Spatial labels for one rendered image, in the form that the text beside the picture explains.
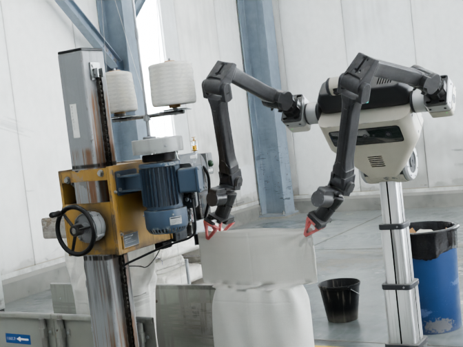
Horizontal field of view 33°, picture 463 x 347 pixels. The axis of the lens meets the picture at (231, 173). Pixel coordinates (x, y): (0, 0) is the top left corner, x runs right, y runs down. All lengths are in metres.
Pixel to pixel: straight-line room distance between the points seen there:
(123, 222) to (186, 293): 0.88
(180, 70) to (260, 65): 8.93
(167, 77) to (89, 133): 0.34
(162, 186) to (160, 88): 0.36
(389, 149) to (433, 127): 7.86
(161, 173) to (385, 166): 0.99
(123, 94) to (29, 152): 5.16
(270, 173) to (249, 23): 2.27
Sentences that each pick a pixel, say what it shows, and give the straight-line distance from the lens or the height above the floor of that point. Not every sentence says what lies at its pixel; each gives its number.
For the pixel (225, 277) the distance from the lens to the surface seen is 3.03.
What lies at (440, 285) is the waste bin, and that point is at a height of 0.31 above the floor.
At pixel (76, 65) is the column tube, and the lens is 2.80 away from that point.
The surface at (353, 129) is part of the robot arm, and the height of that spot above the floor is 1.37.
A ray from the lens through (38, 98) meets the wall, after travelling 8.26.
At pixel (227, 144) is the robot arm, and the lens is 2.90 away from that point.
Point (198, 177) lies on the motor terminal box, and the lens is 2.69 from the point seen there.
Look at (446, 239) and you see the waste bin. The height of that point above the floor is 0.58.
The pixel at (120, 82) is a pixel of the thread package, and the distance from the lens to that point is 2.98.
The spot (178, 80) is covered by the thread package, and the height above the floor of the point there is 1.61.
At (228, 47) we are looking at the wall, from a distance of 11.43.
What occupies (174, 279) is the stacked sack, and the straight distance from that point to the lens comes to 5.84.
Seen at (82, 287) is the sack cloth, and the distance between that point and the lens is 3.41.
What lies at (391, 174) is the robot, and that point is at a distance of 3.25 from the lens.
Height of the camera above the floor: 1.43
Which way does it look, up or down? 3 degrees down
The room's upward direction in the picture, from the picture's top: 7 degrees counter-clockwise
